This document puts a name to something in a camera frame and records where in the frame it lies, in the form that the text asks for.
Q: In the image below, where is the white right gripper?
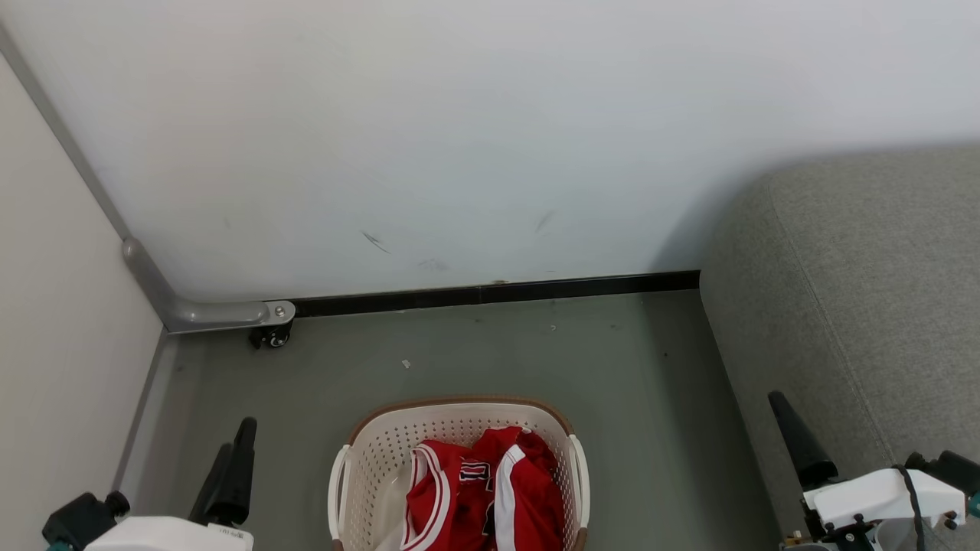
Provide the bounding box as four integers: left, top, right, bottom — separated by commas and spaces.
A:
768, 390, 967, 551

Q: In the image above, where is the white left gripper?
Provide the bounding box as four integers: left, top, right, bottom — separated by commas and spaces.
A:
84, 417, 257, 551

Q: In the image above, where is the grey fabric sofa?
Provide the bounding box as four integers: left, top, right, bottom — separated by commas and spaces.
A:
698, 145, 980, 551

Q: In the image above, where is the black caster wheel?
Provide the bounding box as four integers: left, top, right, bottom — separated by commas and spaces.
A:
249, 323, 293, 350

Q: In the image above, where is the cream plastic laundry basket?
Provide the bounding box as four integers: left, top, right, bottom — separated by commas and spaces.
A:
328, 394, 590, 551

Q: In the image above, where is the black baseboard strip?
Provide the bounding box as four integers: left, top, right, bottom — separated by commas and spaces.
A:
291, 270, 701, 318

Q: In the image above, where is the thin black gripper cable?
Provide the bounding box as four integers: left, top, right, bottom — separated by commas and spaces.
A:
896, 465, 927, 551

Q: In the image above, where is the grey metal partition frame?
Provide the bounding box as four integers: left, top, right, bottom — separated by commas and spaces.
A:
0, 23, 296, 334

